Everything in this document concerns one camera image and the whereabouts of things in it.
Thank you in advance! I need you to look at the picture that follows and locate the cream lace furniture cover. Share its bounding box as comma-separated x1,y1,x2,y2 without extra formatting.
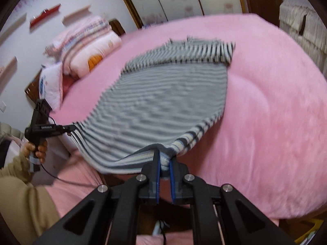
278,1,327,74

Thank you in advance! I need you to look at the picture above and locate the pink frilled pillow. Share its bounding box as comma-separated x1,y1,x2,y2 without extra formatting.
45,15,109,57

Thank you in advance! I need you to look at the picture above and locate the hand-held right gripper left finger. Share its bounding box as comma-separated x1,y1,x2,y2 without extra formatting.
33,149,162,245

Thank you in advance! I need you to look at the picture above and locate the red wall shelf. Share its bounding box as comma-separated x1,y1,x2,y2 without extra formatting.
29,4,62,28

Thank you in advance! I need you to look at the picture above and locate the striped long-sleeve shirt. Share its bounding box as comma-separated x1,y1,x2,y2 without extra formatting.
70,38,236,175

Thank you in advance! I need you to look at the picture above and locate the person's left forearm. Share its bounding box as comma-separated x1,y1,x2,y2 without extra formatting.
0,154,62,245

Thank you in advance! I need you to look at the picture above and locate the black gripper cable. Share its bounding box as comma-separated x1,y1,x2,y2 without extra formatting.
39,116,103,187

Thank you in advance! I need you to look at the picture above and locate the white pink-edged pillow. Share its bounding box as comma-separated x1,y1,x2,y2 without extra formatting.
38,61,64,111

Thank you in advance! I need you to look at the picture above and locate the floral sliding-door wardrobe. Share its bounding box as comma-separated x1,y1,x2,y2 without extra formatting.
112,0,252,28

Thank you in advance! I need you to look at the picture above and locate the wooden wall shelf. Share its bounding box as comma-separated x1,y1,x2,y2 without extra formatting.
0,57,18,85
62,4,92,25
0,13,27,44

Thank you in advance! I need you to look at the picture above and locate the folded striped blanket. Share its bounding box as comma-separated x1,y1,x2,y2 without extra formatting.
60,22,113,67

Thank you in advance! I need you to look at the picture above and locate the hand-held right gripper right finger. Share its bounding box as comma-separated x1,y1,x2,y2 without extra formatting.
169,157,297,245

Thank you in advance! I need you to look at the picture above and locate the pink plush bed blanket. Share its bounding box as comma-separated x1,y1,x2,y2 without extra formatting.
45,13,327,245

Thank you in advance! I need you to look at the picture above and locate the person's left hand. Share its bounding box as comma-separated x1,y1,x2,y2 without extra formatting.
22,141,48,164

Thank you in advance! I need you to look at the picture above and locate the stack of pillows and quilt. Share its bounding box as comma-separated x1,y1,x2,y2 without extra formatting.
24,18,126,101

